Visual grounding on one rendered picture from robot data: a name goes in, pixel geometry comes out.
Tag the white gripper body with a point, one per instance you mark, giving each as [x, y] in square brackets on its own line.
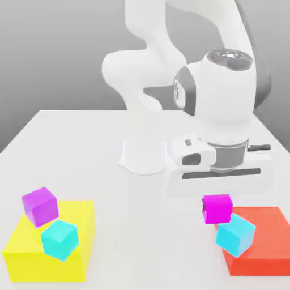
[204, 184]

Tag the small magenta cube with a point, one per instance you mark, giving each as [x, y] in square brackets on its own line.
[218, 209]

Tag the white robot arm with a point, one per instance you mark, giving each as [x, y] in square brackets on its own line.
[222, 95]

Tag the small sky blue cube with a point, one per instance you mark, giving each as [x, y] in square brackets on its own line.
[235, 236]

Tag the small turquoise cube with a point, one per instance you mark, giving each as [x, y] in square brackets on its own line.
[60, 241]

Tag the small purple cube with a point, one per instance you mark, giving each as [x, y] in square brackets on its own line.
[40, 207]

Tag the large orange box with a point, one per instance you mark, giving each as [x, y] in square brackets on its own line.
[267, 249]

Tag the large yellow box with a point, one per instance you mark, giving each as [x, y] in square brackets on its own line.
[34, 265]

